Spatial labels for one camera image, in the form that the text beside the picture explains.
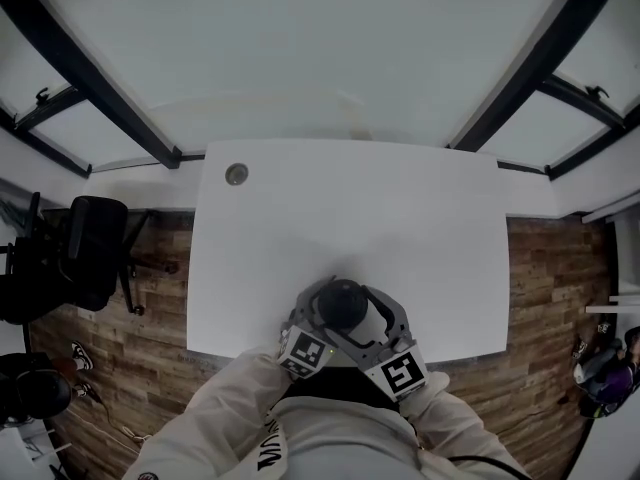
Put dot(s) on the person's black trousers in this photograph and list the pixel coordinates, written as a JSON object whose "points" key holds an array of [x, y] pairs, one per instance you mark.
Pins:
{"points": [[345, 388]]}

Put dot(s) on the person's white hoodie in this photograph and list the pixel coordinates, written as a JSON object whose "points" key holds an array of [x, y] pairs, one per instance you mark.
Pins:
{"points": [[345, 443]]}

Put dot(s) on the small white side table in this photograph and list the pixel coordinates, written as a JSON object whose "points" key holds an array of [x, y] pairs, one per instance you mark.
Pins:
{"points": [[15, 448], [612, 309]]}

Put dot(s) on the person's left forearm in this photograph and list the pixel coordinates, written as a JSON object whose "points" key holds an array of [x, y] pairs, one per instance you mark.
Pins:
{"points": [[240, 388]]}

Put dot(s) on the person's right forearm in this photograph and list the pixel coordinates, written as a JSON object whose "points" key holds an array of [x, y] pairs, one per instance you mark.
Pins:
{"points": [[450, 413]]}

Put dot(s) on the round grey table grommet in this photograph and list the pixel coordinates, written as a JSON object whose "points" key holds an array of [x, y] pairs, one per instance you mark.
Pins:
{"points": [[236, 174]]}

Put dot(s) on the black office chair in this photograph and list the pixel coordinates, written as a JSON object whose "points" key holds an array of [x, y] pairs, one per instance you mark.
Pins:
{"points": [[95, 243]]}

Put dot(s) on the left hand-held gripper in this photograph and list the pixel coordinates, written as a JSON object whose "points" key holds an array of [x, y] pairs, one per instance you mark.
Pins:
{"points": [[305, 353]]}

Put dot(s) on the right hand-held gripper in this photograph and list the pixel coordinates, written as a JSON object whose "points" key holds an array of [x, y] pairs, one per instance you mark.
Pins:
{"points": [[400, 373]]}

